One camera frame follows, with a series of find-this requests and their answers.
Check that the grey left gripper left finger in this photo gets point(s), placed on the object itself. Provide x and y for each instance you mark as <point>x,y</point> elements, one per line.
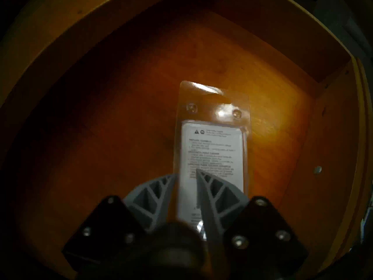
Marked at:
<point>151,200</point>

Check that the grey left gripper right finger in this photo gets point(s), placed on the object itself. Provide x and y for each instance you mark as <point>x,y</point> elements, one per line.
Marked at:
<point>224,206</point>

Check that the clear blister pack white card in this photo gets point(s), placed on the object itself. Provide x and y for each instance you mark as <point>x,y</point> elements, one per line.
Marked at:
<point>212,148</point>

